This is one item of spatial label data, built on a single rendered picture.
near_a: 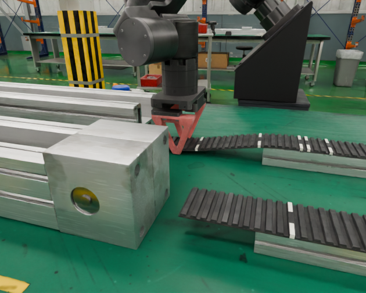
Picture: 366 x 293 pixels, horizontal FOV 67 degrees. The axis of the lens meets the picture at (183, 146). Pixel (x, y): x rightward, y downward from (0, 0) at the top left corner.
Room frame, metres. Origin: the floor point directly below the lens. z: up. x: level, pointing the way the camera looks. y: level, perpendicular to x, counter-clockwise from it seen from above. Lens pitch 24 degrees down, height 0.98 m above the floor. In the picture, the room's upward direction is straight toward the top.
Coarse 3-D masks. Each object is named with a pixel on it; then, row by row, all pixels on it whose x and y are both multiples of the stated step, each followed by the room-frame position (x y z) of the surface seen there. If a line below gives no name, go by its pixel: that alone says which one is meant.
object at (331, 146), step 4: (324, 140) 0.40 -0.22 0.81; (332, 140) 0.40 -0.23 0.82; (324, 144) 0.39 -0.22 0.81; (328, 144) 0.38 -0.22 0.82; (332, 144) 0.39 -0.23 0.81; (336, 144) 0.38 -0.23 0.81; (328, 148) 0.37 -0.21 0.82; (332, 148) 0.38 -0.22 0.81; (336, 148) 0.37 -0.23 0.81; (328, 152) 0.36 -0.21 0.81; (332, 152) 0.36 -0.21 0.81; (336, 152) 0.36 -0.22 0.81; (340, 152) 0.36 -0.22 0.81
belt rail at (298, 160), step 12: (264, 156) 0.39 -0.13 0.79; (276, 156) 0.39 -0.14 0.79; (288, 156) 0.37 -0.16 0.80; (300, 156) 0.37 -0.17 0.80; (312, 156) 0.37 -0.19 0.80; (324, 156) 0.36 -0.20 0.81; (336, 156) 0.36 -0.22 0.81; (300, 168) 0.37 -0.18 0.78; (312, 168) 0.36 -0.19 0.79; (324, 168) 0.36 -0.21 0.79; (336, 168) 0.35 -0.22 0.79; (348, 168) 0.35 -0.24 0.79; (360, 168) 0.35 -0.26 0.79
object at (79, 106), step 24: (0, 96) 0.49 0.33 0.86; (24, 96) 0.48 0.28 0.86; (48, 96) 0.48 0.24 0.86; (72, 96) 0.53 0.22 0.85; (96, 96) 0.52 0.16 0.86; (120, 96) 0.50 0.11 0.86; (144, 96) 0.49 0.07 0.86; (48, 120) 0.46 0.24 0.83; (72, 120) 0.45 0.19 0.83; (96, 120) 0.43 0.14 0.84; (120, 120) 0.42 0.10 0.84; (144, 120) 0.47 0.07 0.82
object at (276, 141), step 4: (272, 136) 0.42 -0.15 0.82; (276, 136) 0.42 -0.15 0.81; (280, 136) 0.41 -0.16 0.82; (272, 140) 0.40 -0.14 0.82; (276, 140) 0.40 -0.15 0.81; (280, 140) 0.40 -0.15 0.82; (272, 144) 0.38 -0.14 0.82; (276, 144) 0.39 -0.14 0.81; (280, 144) 0.38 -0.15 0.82; (276, 148) 0.38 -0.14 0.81; (280, 148) 0.38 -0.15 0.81
